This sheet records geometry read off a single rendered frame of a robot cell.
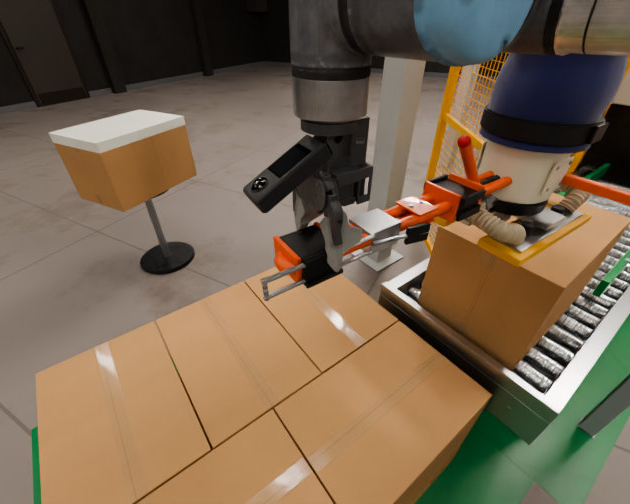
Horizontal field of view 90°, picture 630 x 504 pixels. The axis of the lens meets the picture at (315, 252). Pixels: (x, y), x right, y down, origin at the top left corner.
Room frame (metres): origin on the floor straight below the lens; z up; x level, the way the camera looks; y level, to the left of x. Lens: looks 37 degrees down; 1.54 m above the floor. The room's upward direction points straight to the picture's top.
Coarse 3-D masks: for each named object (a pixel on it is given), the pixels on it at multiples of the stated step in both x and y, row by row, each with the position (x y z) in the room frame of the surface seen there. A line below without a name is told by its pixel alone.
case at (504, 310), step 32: (608, 224) 0.95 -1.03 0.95; (448, 256) 0.88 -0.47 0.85; (480, 256) 0.81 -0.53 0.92; (544, 256) 0.76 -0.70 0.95; (576, 256) 0.76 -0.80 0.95; (448, 288) 0.86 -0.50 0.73; (480, 288) 0.78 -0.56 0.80; (512, 288) 0.71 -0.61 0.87; (544, 288) 0.65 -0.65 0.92; (576, 288) 0.79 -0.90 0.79; (448, 320) 0.82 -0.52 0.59; (480, 320) 0.74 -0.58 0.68; (512, 320) 0.68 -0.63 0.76; (544, 320) 0.62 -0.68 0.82; (512, 352) 0.64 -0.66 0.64
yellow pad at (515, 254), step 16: (560, 208) 0.69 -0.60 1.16; (528, 224) 0.61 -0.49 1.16; (560, 224) 0.65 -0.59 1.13; (576, 224) 0.66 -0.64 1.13; (480, 240) 0.60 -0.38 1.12; (496, 240) 0.59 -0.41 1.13; (528, 240) 0.58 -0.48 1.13; (544, 240) 0.59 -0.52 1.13; (512, 256) 0.53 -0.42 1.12; (528, 256) 0.54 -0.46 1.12
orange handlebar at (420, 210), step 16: (480, 176) 0.67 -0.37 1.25; (576, 176) 0.67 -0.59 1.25; (592, 192) 0.62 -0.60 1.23; (608, 192) 0.60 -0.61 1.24; (624, 192) 0.59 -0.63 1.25; (400, 208) 0.53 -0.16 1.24; (416, 208) 0.52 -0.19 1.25; (432, 208) 0.52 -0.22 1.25; (448, 208) 0.54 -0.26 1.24; (352, 224) 0.47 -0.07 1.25; (416, 224) 0.49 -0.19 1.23
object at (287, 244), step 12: (312, 228) 0.43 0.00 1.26; (276, 240) 0.40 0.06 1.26; (288, 240) 0.40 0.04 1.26; (300, 240) 0.40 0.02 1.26; (312, 240) 0.40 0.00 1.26; (324, 240) 0.40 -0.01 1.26; (276, 252) 0.41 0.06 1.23; (288, 252) 0.37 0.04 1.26; (300, 252) 0.37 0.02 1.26; (312, 252) 0.37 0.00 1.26; (300, 276) 0.35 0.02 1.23
